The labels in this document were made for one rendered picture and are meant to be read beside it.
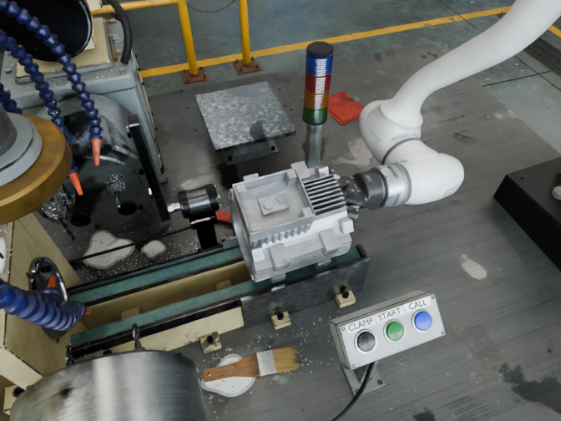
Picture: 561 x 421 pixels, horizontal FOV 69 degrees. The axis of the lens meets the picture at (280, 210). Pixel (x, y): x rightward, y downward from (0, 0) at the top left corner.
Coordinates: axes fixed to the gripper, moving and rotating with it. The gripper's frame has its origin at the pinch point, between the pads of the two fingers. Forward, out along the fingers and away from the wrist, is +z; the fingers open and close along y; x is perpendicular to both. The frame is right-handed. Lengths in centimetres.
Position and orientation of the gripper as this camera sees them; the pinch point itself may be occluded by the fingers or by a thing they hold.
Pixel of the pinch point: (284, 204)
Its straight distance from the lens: 79.8
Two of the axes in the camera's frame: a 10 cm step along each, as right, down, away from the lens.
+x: -1.2, 6.7, 7.3
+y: 3.4, 7.2, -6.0
